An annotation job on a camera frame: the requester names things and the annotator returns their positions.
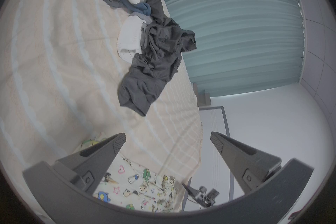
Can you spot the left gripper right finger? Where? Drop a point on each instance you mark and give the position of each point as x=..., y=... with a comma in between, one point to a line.
x=249, y=165

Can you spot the white printed pyjama top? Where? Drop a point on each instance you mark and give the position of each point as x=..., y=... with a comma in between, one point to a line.
x=136, y=186

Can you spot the grey bedside table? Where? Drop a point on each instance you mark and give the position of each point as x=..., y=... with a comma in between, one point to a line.
x=202, y=95

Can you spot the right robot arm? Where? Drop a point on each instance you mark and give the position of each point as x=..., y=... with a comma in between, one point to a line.
x=210, y=196

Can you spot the bed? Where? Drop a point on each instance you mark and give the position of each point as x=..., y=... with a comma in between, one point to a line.
x=65, y=60

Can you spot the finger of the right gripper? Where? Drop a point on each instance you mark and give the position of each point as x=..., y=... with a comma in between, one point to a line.
x=190, y=191

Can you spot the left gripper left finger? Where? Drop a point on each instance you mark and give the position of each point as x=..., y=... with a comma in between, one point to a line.
x=90, y=165

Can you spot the black garment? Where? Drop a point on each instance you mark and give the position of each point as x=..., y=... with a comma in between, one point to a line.
x=157, y=55

